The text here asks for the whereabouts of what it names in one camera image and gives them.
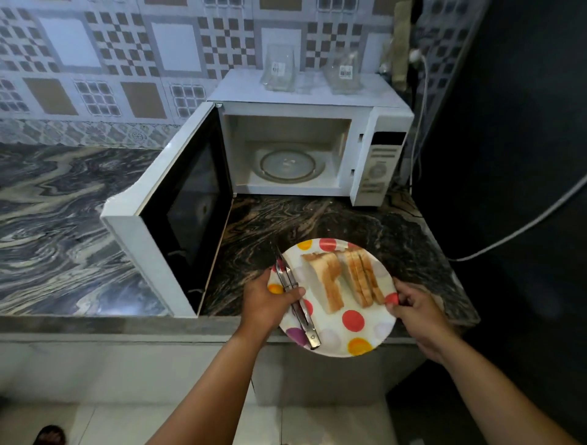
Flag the metal kitchen tongs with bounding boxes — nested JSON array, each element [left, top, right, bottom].
[[273, 245, 322, 350]]

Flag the white bread slice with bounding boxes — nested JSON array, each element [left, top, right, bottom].
[[352, 250, 379, 307], [361, 249, 387, 305], [322, 252, 345, 312], [341, 251, 371, 309], [301, 252, 339, 315]]

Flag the clear glass container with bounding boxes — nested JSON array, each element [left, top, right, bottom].
[[320, 50, 364, 95], [260, 43, 297, 93]]

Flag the white microwave door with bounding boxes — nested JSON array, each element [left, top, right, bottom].
[[100, 102, 234, 319]]

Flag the person's right forearm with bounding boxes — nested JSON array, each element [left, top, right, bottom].
[[426, 336, 581, 445]]

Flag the person's left forearm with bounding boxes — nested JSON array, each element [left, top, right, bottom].
[[145, 327, 276, 445]]

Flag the person's right hand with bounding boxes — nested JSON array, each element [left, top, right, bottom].
[[386, 277, 460, 364]]

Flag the white microwave power cable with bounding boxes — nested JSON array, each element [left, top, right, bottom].
[[407, 48, 431, 194]]

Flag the white loose cable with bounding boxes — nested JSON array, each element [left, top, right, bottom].
[[448, 174, 587, 263]]

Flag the dark sandal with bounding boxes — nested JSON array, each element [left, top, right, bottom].
[[32, 425, 68, 445]]

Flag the person's left hand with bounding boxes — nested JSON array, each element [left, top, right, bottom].
[[238, 268, 307, 338]]

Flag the glass microwave turntable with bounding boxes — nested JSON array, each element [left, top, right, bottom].
[[253, 147, 326, 184]]

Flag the polka dot paper plate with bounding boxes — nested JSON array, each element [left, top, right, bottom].
[[267, 238, 399, 358]]

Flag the beige hanging cloth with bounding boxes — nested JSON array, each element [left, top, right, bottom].
[[391, 0, 414, 93]]

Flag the white microwave oven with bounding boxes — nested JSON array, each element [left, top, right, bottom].
[[208, 69, 415, 207]]

